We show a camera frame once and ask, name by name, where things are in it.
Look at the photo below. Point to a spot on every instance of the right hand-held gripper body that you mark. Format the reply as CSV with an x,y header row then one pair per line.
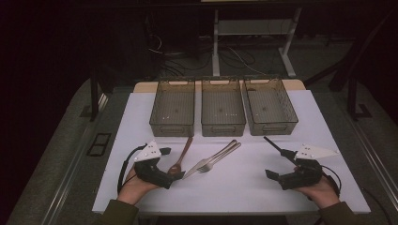
x,y
302,176

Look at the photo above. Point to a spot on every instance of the wooden table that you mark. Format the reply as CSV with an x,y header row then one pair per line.
x,y
144,86

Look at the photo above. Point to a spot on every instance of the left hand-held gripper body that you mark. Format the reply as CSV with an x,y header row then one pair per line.
x,y
150,173

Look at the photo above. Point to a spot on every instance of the white table mat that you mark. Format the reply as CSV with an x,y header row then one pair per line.
x,y
237,193

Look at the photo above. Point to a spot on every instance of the brown wooden spoon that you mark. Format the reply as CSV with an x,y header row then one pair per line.
x,y
183,154

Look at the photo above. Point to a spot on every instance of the clear brown plastic bin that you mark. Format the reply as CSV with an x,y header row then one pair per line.
x,y
269,106
222,108
172,108

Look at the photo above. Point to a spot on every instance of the metal fork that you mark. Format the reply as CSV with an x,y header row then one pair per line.
x,y
219,157

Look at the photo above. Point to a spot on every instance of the white metal table frame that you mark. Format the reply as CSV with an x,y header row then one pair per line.
x,y
215,47

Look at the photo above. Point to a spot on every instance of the black metal stand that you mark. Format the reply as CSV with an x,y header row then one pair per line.
x,y
352,100

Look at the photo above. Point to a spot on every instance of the person's left hand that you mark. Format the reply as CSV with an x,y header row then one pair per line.
x,y
134,189

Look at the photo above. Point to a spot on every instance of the person's right hand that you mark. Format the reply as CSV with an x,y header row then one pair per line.
x,y
319,193

